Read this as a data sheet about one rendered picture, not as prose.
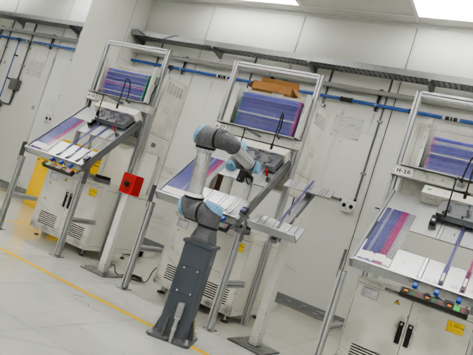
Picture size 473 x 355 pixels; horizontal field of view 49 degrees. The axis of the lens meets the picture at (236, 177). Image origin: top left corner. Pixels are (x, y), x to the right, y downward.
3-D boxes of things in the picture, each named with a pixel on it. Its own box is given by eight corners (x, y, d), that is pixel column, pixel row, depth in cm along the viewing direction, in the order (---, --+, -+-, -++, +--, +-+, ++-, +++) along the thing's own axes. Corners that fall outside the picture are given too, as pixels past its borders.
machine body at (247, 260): (226, 325, 354) (254, 239, 357) (149, 289, 388) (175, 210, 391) (265, 320, 410) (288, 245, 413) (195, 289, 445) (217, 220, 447)
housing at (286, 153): (286, 171, 378) (285, 155, 369) (230, 156, 402) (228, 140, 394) (291, 165, 383) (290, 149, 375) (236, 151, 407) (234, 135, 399)
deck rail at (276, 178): (238, 227, 333) (238, 219, 329) (236, 225, 334) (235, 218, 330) (291, 167, 379) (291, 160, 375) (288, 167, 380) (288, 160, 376)
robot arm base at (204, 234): (212, 247, 282) (218, 229, 283) (186, 238, 285) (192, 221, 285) (217, 246, 297) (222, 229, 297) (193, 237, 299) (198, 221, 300)
